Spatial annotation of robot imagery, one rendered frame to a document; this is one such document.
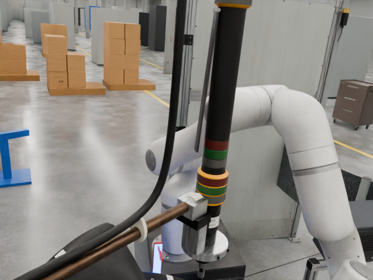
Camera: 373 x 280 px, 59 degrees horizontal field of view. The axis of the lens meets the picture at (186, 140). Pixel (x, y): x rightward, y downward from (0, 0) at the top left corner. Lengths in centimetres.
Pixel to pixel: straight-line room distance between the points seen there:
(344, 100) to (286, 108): 676
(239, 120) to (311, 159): 18
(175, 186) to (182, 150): 19
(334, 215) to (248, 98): 30
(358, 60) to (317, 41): 826
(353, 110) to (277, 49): 494
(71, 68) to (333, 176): 746
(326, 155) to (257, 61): 182
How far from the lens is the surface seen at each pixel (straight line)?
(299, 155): 67
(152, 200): 38
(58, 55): 784
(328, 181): 67
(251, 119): 76
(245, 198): 280
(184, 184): 113
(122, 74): 860
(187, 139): 96
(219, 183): 45
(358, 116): 728
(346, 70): 1062
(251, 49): 241
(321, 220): 68
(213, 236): 50
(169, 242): 122
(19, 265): 285
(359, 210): 121
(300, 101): 68
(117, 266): 58
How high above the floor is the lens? 176
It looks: 20 degrees down
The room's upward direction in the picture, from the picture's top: 5 degrees clockwise
